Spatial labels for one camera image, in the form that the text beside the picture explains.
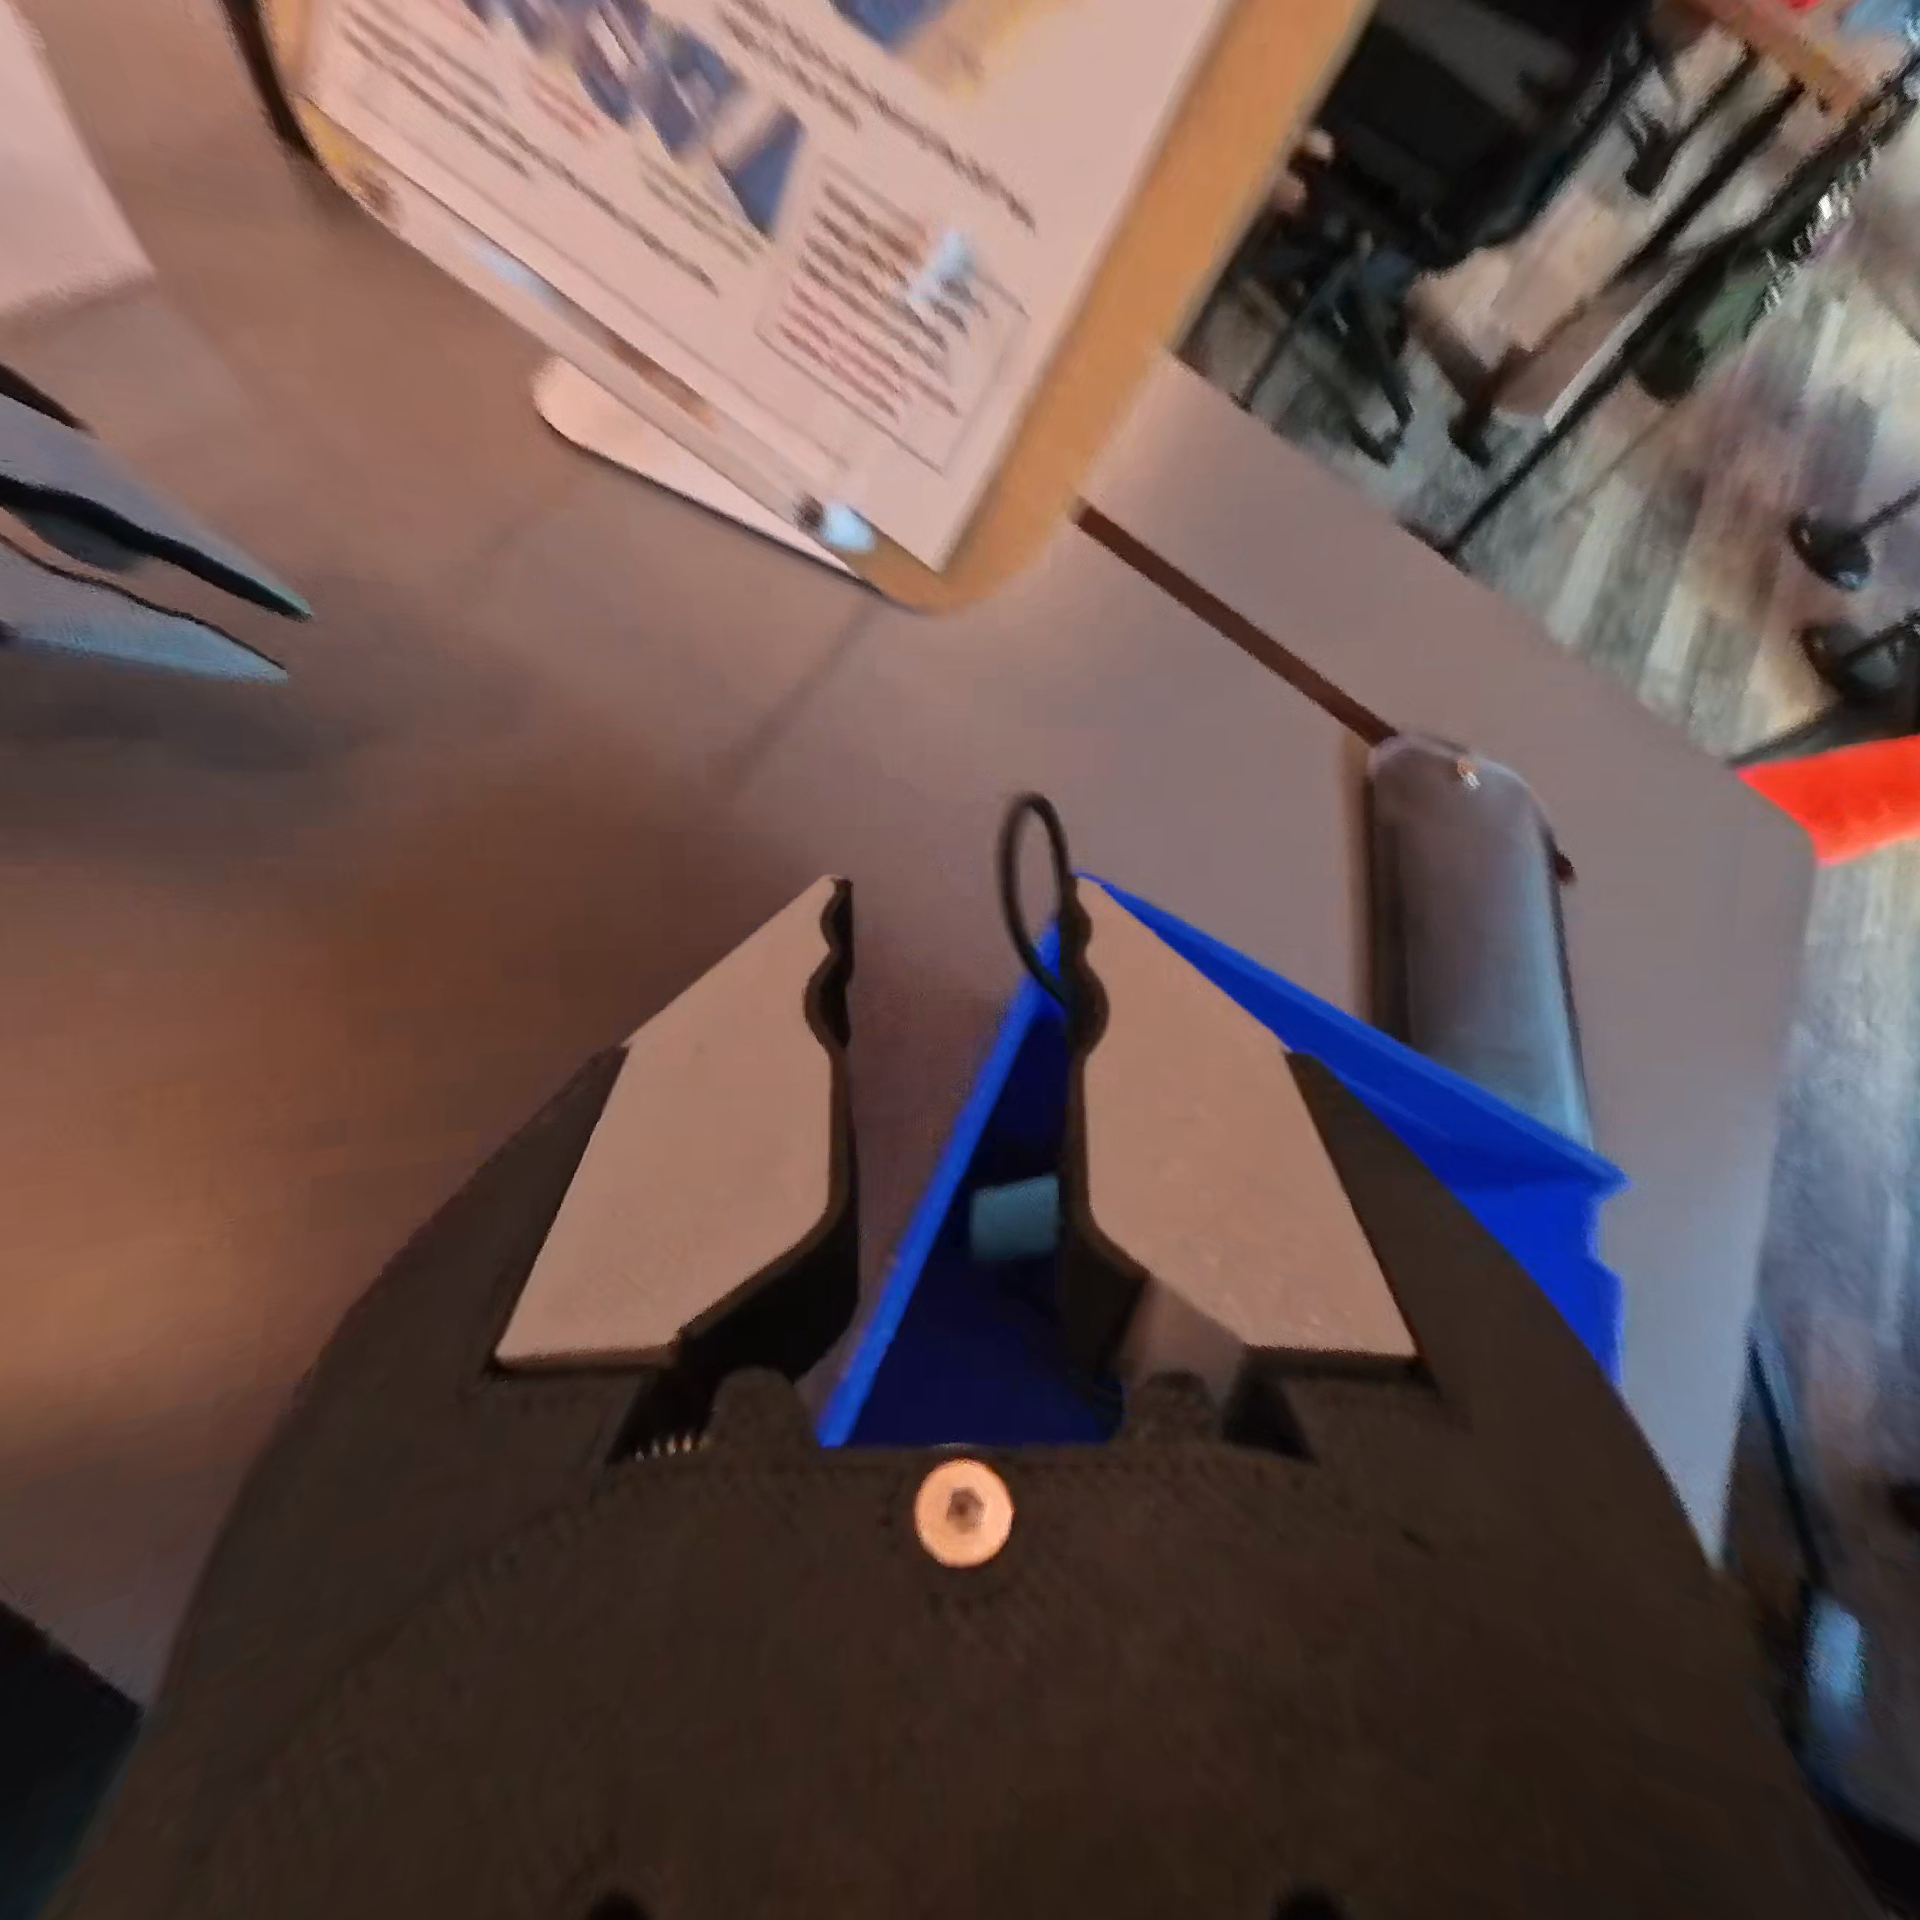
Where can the black office chair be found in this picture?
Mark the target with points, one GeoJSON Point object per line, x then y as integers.
{"type": "Point", "coordinates": [1438, 136]}

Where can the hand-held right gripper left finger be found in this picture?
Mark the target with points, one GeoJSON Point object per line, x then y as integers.
{"type": "Point", "coordinates": [675, 1168]}

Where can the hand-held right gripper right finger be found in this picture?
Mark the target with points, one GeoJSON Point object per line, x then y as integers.
{"type": "Point", "coordinates": [1214, 1168]}

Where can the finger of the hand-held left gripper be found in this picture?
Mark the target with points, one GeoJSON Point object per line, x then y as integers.
{"type": "Point", "coordinates": [120, 633]}
{"type": "Point", "coordinates": [120, 512]}

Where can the orange traffic cone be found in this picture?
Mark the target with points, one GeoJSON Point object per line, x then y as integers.
{"type": "Point", "coordinates": [1861, 793]}

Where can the printed instruction sheet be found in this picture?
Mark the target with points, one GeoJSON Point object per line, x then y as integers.
{"type": "Point", "coordinates": [675, 147]}

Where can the white stand base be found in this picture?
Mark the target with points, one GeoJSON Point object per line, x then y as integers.
{"type": "Point", "coordinates": [602, 419]}

